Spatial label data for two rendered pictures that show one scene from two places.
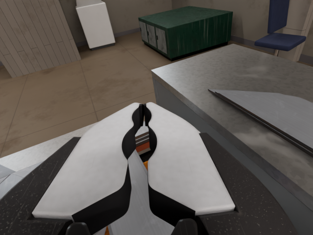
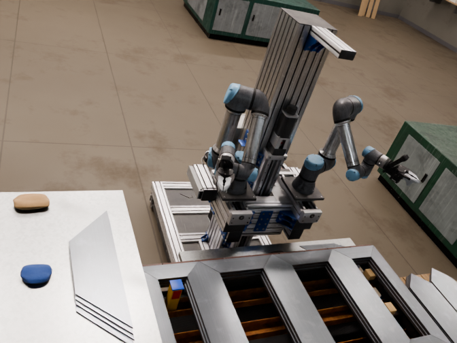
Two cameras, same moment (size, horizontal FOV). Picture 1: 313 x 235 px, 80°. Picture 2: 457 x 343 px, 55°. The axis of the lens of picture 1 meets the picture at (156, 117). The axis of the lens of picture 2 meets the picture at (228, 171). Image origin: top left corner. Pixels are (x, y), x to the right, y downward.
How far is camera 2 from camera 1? 201 cm
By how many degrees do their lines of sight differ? 109
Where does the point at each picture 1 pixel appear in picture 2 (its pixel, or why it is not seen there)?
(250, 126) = (130, 289)
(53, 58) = not seen: outside the picture
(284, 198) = not seen: hidden behind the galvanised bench
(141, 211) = (213, 307)
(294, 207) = not seen: hidden behind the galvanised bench
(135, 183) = (216, 328)
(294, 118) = (103, 277)
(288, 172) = (137, 258)
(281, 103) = (95, 292)
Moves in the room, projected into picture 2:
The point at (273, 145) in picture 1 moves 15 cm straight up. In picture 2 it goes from (130, 272) to (134, 248)
